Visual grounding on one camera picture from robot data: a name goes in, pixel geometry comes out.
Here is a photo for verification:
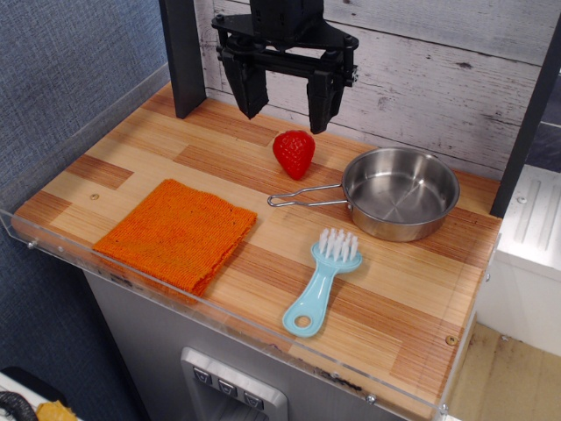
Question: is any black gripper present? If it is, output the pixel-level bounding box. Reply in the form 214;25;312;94
212;1;359;134

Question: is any stainless steel pot with handle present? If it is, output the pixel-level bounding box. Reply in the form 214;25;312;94
267;147;460;242

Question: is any orange folded cloth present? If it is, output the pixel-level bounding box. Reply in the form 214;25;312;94
93;179;258;296

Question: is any red plastic strawberry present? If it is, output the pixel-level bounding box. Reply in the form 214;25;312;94
273;130;316;181

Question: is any light blue dish brush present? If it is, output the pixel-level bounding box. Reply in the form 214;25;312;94
282;228;363;338

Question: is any grey toy fridge cabinet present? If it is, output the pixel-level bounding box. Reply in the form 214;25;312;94
86;274;398;420

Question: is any silver dispenser button panel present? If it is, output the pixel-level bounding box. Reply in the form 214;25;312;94
181;346;289;420

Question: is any white toy sink unit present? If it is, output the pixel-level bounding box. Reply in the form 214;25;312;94
475;165;560;355

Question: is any yellow object bottom left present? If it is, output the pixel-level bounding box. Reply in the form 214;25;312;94
36;401;79;421

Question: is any dark grey left post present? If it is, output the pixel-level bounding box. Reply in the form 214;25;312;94
159;0;207;118

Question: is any dark grey post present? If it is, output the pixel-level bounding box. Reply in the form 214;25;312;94
490;18;560;218
159;0;207;118

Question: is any clear acrylic guard rail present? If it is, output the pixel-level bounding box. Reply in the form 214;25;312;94
1;56;499;420

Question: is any dark grey right post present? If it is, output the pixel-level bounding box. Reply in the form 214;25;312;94
490;18;560;218

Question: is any black braided cable bottom left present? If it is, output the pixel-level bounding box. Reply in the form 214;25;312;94
0;391;39;421

